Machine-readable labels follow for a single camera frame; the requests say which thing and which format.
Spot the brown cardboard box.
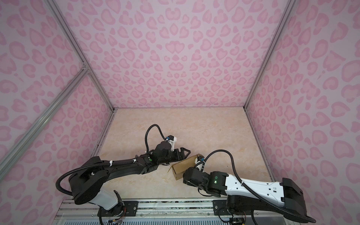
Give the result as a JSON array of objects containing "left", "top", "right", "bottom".
[{"left": 169, "top": 154, "right": 204, "bottom": 181}]

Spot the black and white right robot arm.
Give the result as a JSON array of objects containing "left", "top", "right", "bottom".
[{"left": 183, "top": 167, "right": 312, "bottom": 223}]

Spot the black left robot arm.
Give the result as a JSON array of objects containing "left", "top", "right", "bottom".
[{"left": 68, "top": 141, "right": 191, "bottom": 211}]

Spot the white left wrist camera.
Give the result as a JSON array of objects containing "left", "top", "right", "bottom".
[{"left": 166, "top": 135, "right": 177, "bottom": 152}]

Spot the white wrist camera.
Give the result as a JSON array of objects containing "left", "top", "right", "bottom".
[
  {"left": 166, "top": 135, "right": 177, "bottom": 152},
  {"left": 195, "top": 159, "right": 205, "bottom": 171}
]

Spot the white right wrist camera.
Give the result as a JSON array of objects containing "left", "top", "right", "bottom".
[{"left": 195, "top": 159, "right": 205, "bottom": 171}]

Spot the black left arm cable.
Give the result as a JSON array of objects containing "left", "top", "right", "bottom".
[{"left": 144, "top": 124, "right": 167, "bottom": 154}]

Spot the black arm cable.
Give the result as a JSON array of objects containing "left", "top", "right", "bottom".
[
  {"left": 201, "top": 149, "right": 317, "bottom": 224},
  {"left": 144, "top": 124, "right": 167, "bottom": 154}
]

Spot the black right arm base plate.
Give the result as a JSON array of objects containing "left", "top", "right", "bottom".
[{"left": 212, "top": 199, "right": 251, "bottom": 216}]

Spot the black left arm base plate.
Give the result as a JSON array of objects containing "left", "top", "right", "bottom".
[{"left": 97, "top": 201, "right": 139, "bottom": 217}]

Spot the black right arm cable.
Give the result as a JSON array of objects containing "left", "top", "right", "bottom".
[{"left": 201, "top": 149, "right": 317, "bottom": 224}]

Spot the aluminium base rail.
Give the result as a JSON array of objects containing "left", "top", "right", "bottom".
[{"left": 53, "top": 197, "right": 293, "bottom": 225}]

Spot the aluminium diagonal frame bar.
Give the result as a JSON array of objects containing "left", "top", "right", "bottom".
[{"left": 1, "top": 67, "right": 89, "bottom": 181}]

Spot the aluminium left corner post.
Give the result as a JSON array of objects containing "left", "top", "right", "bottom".
[{"left": 44, "top": 0, "right": 115, "bottom": 112}]

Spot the aluminium corner post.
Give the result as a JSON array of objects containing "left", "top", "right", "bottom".
[
  {"left": 44, "top": 0, "right": 115, "bottom": 112},
  {"left": 243, "top": 0, "right": 298, "bottom": 111}
]

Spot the aluminium right corner post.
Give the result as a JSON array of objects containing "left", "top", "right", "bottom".
[{"left": 243, "top": 0, "right": 298, "bottom": 111}]

